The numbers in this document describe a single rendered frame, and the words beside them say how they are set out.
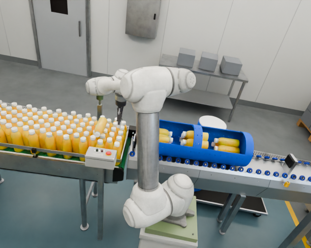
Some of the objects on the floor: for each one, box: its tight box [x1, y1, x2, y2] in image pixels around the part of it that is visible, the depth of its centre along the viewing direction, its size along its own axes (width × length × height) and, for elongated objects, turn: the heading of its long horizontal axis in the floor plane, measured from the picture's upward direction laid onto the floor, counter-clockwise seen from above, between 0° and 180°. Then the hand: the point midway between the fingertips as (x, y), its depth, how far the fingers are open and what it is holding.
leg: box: [219, 194, 246, 235], centre depth 219 cm, size 6×6×63 cm
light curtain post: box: [278, 199, 311, 248], centre depth 170 cm, size 6×6×170 cm
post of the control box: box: [97, 168, 104, 240], centre depth 185 cm, size 4×4×100 cm
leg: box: [217, 193, 237, 223], centre depth 231 cm, size 6×6×63 cm
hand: (119, 123), depth 162 cm, fingers closed
